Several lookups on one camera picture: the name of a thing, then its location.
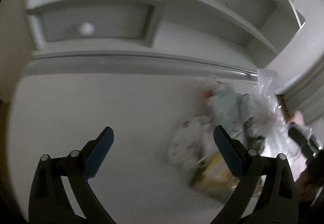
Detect pale green wrapper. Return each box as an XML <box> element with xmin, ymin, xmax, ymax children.
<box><xmin>207</xmin><ymin>81</ymin><xmax>251</xmax><ymax>144</ymax></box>

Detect yellow snack wrapper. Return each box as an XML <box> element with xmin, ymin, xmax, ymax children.
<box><xmin>189</xmin><ymin>152</ymin><xmax>239</xmax><ymax>204</ymax></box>

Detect white tissue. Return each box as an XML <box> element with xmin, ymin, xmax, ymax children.
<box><xmin>167</xmin><ymin>115</ymin><xmax>218</xmax><ymax>170</ymax></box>

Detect person right hand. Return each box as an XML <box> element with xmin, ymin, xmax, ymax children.
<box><xmin>285</xmin><ymin>111</ymin><xmax>305</xmax><ymax>126</ymax></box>

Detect grey curtain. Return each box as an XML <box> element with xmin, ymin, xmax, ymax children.
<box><xmin>277</xmin><ymin>57</ymin><xmax>323</xmax><ymax>124</ymax></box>

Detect white shelf unit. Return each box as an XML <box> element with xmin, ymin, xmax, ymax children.
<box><xmin>26</xmin><ymin>0</ymin><xmax>305</xmax><ymax>81</ymax></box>

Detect white round drawer knob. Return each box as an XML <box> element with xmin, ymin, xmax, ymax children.
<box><xmin>77</xmin><ymin>22</ymin><xmax>95</xmax><ymax>36</ymax></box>

